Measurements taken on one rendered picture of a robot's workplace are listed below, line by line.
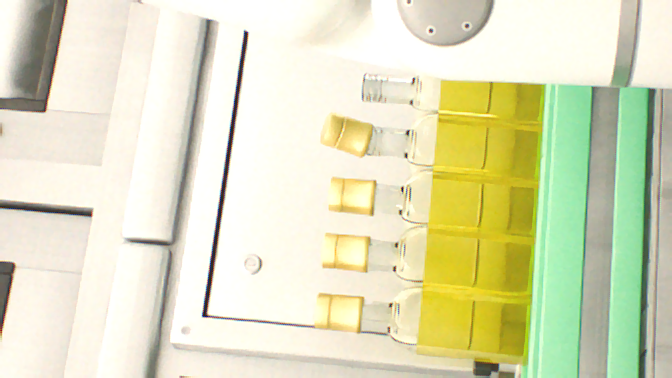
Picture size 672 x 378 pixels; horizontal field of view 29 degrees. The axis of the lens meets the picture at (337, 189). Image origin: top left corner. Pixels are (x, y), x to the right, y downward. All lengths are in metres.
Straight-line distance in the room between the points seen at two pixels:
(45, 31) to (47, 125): 0.12
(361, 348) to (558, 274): 0.31
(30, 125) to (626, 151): 0.70
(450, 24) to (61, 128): 0.80
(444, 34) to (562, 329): 0.38
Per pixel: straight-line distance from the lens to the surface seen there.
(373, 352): 1.32
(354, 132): 1.24
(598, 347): 1.07
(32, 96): 1.52
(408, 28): 0.76
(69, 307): 1.42
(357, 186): 1.22
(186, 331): 1.34
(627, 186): 1.11
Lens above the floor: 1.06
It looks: 4 degrees up
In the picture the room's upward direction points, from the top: 85 degrees counter-clockwise
